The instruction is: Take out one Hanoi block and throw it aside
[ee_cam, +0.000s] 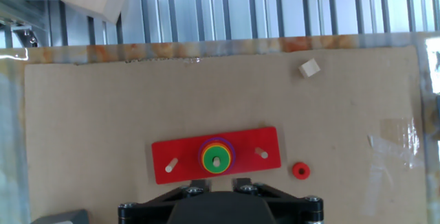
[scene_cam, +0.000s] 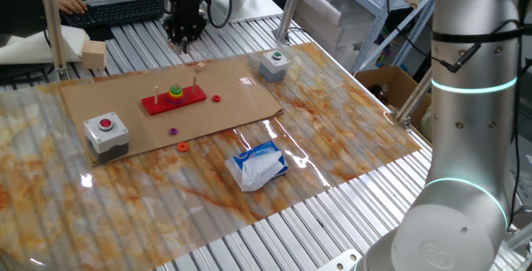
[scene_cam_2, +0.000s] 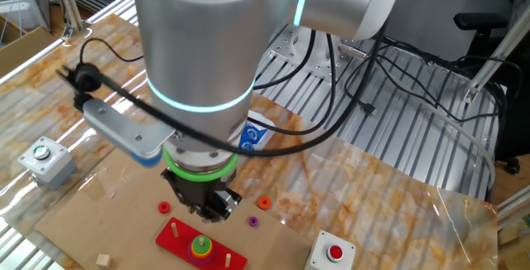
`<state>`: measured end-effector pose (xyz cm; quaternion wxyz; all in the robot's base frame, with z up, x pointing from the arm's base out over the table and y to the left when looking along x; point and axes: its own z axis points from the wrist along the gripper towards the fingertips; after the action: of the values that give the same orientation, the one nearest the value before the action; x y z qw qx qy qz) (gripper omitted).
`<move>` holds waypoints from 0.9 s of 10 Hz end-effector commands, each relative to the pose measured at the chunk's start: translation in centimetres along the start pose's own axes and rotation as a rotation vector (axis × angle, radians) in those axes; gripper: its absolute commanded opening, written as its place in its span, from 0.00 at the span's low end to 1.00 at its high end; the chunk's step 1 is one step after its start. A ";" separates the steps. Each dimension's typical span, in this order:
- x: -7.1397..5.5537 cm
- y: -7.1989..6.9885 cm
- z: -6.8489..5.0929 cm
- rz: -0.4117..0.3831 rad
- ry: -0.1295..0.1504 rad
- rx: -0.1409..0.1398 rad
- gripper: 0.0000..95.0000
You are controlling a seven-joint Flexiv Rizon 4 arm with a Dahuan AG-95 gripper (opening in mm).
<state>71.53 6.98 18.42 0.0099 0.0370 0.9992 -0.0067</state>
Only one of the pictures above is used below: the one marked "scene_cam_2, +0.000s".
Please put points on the green push button box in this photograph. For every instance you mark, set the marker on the green push button box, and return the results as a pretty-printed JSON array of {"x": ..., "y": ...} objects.
[{"x": 49, "y": 166}]

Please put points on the small wooden cube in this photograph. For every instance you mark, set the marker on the small wooden cube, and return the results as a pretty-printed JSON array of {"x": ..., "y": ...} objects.
[{"x": 103, "y": 261}]

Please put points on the silver camera bracket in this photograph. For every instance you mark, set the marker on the silver camera bracket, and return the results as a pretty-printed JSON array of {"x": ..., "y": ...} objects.
[{"x": 124, "y": 129}]

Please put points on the red push button box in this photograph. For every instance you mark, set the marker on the red push button box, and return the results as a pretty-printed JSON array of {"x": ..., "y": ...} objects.
[{"x": 327, "y": 261}]

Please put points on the open cardboard box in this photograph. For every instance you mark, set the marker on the open cardboard box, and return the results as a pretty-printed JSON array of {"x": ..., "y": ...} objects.
[{"x": 25, "y": 46}]

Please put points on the red Hanoi base with pegs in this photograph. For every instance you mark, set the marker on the red Hanoi base with pegs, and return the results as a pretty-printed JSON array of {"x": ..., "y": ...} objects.
[{"x": 174, "y": 243}]

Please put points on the blue white tissue pack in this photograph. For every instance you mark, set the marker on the blue white tissue pack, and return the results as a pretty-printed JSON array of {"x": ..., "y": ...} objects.
[{"x": 256, "y": 133}]

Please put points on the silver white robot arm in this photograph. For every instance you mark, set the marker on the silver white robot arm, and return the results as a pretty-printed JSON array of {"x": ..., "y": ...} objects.
[{"x": 198, "y": 42}]

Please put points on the marble pattern plastic mat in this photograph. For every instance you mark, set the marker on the marble pattern plastic mat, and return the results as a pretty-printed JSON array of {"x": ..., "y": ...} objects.
[{"x": 372, "y": 203}]

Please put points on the black office chair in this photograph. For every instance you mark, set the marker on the black office chair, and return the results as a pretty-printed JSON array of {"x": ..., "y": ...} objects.
[{"x": 480, "y": 21}]

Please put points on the aluminium frame post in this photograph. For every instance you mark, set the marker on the aluminium frame post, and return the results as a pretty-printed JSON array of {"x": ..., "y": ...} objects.
[
  {"x": 513, "y": 205},
  {"x": 497, "y": 54},
  {"x": 29, "y": 65}
]

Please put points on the brown cardboard sheet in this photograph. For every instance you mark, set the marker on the brown cardboard sheet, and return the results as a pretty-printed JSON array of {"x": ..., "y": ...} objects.
[{"x": 103, "y": 220}]

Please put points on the large wooden block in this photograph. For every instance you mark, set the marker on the large wooden block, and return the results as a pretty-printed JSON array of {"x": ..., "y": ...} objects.
[{"x": 508, "y": 234}]

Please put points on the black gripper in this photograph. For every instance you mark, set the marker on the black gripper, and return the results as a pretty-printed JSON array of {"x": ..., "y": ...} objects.
[{"x": 198, "y": 193}]

